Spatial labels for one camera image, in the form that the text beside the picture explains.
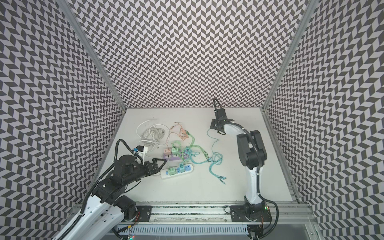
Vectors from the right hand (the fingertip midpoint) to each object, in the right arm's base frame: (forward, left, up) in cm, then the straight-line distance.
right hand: (215, 127), depth 103 cm
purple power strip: (-22, +26, +1) cm, 34 cm away
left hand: (-32, +30, +13) cm, 45 cm away
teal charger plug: (-30, +21, +5) cm, 37 cm away
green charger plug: (-32, +26, +4) cm, 42 cm away
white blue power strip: (-29, +17, 0) cm, 34 cm away
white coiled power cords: (-4, +44, 0) cm, 45 cm away
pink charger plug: (-20, +30, +5) cm, 37 cm away
